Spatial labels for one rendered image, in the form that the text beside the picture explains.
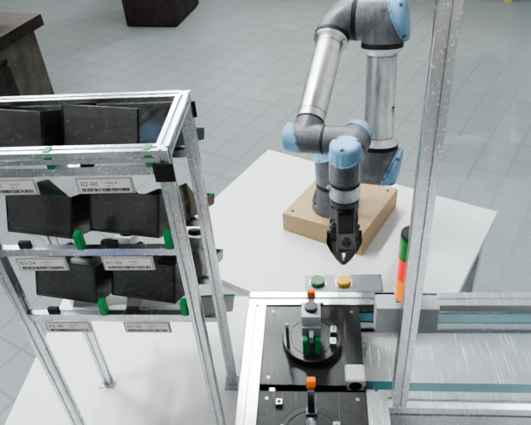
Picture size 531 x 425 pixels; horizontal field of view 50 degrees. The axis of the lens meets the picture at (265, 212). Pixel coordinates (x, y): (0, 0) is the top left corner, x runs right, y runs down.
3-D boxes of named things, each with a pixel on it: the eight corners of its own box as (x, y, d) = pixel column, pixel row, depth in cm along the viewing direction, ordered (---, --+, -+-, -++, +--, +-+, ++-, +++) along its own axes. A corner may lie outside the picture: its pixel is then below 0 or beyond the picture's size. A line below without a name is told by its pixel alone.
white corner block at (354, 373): (344, 374, 133) (344, 363, 131) (363, 374, 133) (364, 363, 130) (345, 391, 129) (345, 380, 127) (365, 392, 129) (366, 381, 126)
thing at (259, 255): (268, 155, 233) (268, 149, 231) (496, 217, 192) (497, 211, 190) (157, 258, 188) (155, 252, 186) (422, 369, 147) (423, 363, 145)
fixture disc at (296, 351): (284, 320, 144) (283, 315, 143) (340, 320, 143) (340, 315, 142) (281, 366, 134) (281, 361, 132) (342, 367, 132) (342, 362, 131)
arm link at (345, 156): (367, 134, 132) (358, 153, 126) (365, 174, 139) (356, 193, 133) (334, 131, 135) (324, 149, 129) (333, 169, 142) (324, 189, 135)
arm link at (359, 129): (330, 115, 145) (319, 137, 137) (374, 117, 141) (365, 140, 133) (332, 142, 150) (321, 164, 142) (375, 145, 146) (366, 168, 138)
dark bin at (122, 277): (170, 252, 135) (170, 223, 134) (222, 259, 132) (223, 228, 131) (111, 295, 109) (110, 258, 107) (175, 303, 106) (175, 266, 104)
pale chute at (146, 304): (185, 304, 149) (187, 287, 149) (233, 311, 146) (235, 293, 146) (138, 309, 122) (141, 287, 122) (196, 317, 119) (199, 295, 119)
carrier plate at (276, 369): (266, 311, 150) (265, 305, 149) (358, 311, 148) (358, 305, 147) (260, 390, 131) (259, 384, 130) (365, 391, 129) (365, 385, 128)
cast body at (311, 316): (302, 314, 137) (301, 294, 133) (320, 314, 137) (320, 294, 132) (301, 343, 131) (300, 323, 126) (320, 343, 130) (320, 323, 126)
